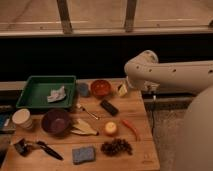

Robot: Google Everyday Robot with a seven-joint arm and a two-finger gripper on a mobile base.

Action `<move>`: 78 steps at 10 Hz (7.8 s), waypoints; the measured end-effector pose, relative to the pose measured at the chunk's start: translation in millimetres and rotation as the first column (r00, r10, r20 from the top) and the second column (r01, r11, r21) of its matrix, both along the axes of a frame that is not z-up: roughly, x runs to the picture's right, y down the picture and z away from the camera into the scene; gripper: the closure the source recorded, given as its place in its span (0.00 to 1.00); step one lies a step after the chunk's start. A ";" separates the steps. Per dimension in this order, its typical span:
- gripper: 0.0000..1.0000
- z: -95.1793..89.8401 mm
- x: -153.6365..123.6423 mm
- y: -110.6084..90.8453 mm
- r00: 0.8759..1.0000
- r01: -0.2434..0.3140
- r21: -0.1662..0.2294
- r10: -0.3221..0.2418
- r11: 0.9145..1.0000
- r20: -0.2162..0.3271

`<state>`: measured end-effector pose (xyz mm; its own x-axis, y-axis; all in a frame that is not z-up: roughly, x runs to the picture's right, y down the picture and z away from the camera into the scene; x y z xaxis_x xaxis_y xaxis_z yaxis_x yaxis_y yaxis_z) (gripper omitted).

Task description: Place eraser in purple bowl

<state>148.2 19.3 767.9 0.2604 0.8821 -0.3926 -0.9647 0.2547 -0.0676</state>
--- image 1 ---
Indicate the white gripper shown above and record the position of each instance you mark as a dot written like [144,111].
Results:
[141,85]

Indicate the black eraser block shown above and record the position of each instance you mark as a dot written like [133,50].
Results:
[109,107]

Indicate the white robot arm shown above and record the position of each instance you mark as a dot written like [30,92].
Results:
[194,146]

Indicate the orange bowl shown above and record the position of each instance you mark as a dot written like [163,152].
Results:
[100,88]

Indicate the purple bowl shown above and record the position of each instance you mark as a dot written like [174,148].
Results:
[55,121]

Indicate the orange carrot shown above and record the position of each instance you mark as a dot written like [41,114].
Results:
[131,128]

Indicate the small blue sponge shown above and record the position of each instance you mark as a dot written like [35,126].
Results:
[83,89]

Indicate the yellow apple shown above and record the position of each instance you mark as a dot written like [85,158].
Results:
[110,128]

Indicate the metal fork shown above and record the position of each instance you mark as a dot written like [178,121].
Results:
[79,106]

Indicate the pine cone cluster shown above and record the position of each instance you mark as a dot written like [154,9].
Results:
[116,146]

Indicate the crumpled white cloth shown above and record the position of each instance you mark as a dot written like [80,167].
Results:
[56,95]

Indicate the blue rectangular sponge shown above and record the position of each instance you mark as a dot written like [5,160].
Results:
[83,154]

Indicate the green plastic tray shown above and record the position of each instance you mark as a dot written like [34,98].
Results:
[38,88]

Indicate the white paper cup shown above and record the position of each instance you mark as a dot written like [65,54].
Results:
[23,119]

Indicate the black binder clip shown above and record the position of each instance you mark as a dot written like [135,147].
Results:
[21,147]

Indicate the black handled brush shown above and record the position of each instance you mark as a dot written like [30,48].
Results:
[49,151]

